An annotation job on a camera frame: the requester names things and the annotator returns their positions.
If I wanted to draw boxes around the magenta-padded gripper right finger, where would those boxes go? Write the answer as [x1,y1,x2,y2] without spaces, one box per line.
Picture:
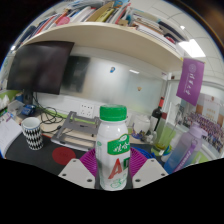
[128,147,169,190]

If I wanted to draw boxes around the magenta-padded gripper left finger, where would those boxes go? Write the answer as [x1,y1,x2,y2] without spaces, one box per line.
[57,147,100,190]

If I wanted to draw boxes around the white drink bottle green cap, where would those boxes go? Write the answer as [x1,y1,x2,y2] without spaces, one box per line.
[95,104,132,192]

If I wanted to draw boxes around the purple translucent water jug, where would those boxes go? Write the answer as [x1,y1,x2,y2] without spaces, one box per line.
[163,121,208,175]

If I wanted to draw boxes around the flat round red coaster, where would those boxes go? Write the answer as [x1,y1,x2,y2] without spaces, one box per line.
[51,146,77,166]

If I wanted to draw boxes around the green drinking glass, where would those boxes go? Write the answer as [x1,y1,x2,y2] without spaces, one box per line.
[153,119,178,151]

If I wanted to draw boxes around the black desk mat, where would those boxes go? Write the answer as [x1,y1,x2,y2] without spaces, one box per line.
[4,131,101,176]

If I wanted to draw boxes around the white kettle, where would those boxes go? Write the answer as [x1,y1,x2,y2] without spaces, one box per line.
[132,114,152,136]

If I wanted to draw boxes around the dark wine bottle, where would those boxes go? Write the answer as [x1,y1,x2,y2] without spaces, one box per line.
[149,96,165,133]

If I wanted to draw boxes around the black white checkered mug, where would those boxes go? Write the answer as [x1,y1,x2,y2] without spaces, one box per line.
[21,116,44,151]

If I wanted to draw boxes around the group photo poster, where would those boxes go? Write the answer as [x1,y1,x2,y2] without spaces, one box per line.
[181,94,224,158]

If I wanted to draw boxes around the white paper sheet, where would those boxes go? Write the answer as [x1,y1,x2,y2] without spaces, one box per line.
[0,114,24,158]

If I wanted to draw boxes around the small blue device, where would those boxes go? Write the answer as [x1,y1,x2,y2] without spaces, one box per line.
[21,104,37,117]

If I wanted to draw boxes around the clear plastic box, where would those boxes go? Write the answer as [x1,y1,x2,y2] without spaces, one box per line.
[7,99,26,116]

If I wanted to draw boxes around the purple pennant flag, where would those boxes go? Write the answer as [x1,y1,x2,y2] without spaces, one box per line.
[175,57,206,107]

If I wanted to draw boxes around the black computer monitor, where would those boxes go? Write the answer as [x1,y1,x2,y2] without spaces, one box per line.
[6,40,76,96]

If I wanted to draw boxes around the blue coiled cable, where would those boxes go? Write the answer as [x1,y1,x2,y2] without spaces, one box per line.
[138,147,157,162]

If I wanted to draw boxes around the white wall outlet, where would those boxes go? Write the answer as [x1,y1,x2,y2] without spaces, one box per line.
[79,103,96,118]

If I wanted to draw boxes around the black monitor cables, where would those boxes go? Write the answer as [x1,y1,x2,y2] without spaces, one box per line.
[33,96,68,126]

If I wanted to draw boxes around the wall shelf with books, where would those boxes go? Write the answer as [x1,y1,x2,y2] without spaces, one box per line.
[18,0,191,73]

